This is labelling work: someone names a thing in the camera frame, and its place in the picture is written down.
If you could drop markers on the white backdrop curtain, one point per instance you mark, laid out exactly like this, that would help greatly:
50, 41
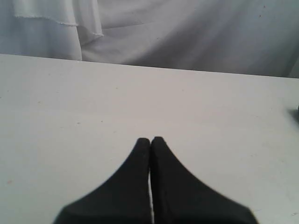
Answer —
259, 37

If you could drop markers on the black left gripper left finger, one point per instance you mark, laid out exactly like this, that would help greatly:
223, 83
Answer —
122, 199

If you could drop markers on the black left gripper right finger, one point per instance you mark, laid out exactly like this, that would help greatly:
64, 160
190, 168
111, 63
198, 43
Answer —
180, 198

